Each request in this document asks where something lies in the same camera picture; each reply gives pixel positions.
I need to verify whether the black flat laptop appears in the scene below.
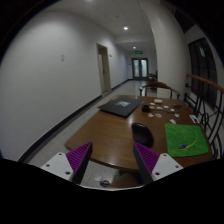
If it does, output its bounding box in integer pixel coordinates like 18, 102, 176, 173
99, 97, 142, 118

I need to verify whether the dark window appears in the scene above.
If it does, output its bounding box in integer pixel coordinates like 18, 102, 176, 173
188, 38, 217, 108

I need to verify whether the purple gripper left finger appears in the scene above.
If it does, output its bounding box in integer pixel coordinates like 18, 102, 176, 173
40, 141, 94, 185

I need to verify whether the glass double door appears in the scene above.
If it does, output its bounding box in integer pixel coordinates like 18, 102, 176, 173
132, 58, 148, 80

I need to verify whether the green exit sign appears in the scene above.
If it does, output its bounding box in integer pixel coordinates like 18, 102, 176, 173
135, 51, 143, 55

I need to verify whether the wooden chair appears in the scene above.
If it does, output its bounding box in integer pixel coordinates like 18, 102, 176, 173
139, 82, 181, 100

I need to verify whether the side doorway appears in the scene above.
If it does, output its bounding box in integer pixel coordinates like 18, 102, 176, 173
97, 44, 111, 93

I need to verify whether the black computer mouse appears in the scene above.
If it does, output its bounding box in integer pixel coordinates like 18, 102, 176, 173
132, 123, 154, 148

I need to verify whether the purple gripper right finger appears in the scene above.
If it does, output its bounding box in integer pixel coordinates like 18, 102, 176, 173
132, 141, 184, 186

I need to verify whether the metal stair railing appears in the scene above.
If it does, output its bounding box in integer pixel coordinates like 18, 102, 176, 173
184, 74, 224, 159

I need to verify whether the green mouse pad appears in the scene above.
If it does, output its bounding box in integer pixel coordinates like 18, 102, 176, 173
165, 123, 209, 157

